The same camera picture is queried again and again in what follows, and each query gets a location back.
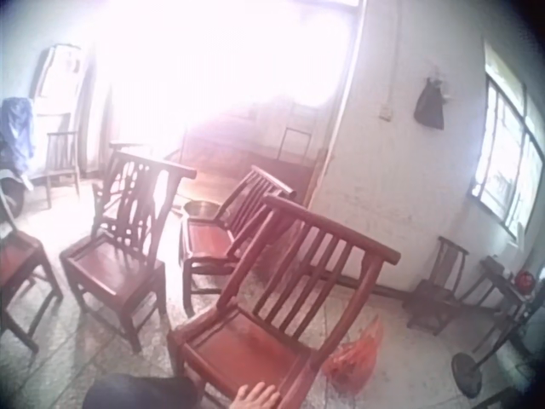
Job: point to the person's right hand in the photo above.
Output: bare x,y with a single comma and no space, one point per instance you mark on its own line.
254,398

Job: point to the slat-back red wooden chair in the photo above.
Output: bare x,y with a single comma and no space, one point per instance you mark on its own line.
251,341

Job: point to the red plastic bag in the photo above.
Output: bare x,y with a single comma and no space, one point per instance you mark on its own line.
355,360

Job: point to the red wooden armchair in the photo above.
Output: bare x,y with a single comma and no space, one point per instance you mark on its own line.
208,236

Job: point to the carved-back red wooden chair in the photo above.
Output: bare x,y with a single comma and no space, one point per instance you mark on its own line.
115,264

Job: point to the metal basin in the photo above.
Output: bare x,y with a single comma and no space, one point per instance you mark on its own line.
204,209

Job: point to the low dark wooden chair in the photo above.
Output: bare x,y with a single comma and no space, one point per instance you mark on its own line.
434,298

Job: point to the standing fan base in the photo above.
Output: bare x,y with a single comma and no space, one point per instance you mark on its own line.
468,375

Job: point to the dark wooden side table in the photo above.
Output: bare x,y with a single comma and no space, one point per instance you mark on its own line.
506,285

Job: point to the red round object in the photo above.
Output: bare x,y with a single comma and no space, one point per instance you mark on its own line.
525,282

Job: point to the small dark wooden chair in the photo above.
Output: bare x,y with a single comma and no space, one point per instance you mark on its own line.
61,155

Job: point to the dark hanging bag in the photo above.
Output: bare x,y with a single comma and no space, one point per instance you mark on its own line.
430,108

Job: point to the barred window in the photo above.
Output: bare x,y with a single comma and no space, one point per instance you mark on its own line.
504,157

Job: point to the scooter with blue cover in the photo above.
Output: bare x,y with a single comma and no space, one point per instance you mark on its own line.
15,132

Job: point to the wall switch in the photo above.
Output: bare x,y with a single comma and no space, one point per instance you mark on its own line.
386,113

